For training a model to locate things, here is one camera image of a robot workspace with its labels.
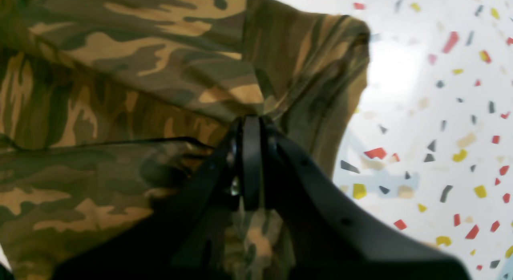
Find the camouflage T-shirt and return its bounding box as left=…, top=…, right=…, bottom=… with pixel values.
left=0, top=0, right=370, bottom=280

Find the terrazzo pattern tablecloth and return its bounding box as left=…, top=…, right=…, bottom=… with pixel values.
left=278, top=0, right=513, bottom=280

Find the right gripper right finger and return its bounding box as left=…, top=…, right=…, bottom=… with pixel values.
left=252, top=117, right=470, bottom=280

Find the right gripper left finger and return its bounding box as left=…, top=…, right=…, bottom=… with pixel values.
left=53, top=118, right=253, bottom=280

